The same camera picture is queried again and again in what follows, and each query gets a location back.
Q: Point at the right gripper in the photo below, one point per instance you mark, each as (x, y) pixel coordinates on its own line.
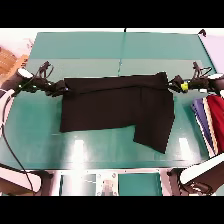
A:
(178, 85)

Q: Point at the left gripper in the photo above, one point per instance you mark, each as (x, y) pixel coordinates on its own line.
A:
(58, 88)

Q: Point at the black garment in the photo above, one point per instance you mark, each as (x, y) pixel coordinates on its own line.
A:
(110, 103)

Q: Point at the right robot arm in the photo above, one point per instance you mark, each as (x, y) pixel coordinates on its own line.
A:
(203, 173)

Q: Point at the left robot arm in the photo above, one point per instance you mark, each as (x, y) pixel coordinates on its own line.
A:
(18, 178)

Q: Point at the purple garment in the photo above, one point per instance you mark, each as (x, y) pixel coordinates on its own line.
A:
(200, 116)

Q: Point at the cream garment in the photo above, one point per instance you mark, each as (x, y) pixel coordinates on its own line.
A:
(210, 123)

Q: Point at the red garment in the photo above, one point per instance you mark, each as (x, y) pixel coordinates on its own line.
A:
(218, 116)

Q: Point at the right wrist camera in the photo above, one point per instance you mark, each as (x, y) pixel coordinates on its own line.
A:
(197, 70)

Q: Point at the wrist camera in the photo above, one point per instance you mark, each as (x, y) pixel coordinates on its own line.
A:
(197, 70)
(44, 68)

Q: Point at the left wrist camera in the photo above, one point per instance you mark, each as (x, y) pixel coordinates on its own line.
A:
(44, 68)

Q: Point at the silver frame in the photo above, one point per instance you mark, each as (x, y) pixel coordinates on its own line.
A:
(107, 186)

